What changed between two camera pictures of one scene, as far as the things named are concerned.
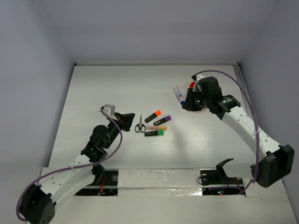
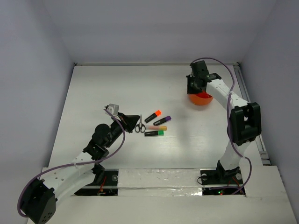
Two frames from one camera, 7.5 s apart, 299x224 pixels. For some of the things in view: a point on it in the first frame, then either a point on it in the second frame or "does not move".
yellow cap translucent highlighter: (154, 128) does not move
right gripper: (189, 104) -> (189, 90)
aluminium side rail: (244, 87) does not move
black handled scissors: (140, 127) does not move
